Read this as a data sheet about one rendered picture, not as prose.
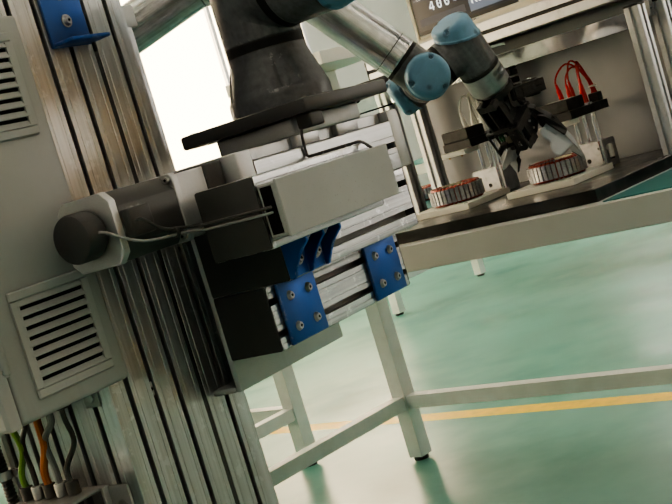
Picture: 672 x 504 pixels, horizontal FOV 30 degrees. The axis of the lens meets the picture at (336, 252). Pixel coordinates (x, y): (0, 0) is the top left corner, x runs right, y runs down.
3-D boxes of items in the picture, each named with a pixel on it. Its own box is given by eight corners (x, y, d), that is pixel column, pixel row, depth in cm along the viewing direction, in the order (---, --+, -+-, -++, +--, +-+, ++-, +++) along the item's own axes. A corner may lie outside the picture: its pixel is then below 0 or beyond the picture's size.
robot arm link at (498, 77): (470, 62, 229) (506, 50, 223) (483, 81, 231) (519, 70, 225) (456, 88, 224) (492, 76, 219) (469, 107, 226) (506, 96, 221)
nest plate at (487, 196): (469, 209, 243) (467, 202, 243) (411, 222, 253) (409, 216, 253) (510, 192, 254) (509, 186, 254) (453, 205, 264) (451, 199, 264)
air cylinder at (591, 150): (608, 167, 244) (600, 139, 243) (575, 174, 249) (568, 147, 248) (620, 161, 247) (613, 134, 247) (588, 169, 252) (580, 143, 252)
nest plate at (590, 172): (574, 184, 227) (573, 178, 227) (507, 200, 237) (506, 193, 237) (614, 167, 238) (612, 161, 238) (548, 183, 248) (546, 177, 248)
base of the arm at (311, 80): (296, 100, 171) (274, 30, 170) (213, 128, 179) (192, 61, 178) (352, 87, 183) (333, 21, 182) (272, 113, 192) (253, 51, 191)
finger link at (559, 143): (574, 173, 228) (529, 148, 228) (583, 151, 231) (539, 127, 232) (581, 163, 225) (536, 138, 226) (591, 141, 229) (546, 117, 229)
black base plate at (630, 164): (598, 201, 208) (594, 188, 208) (324, 260, 252) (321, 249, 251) (716, 147, 242) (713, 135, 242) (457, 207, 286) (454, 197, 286)
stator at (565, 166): (567, 178, 229) (561, 159, 229) (519, 189, 237) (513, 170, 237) (599, 165, 237) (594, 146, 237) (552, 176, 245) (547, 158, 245)
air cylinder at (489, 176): (507, 190, 260) (500, 165, 260) (478, 197, 265) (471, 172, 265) (520, 185, 264) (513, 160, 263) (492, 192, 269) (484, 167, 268)
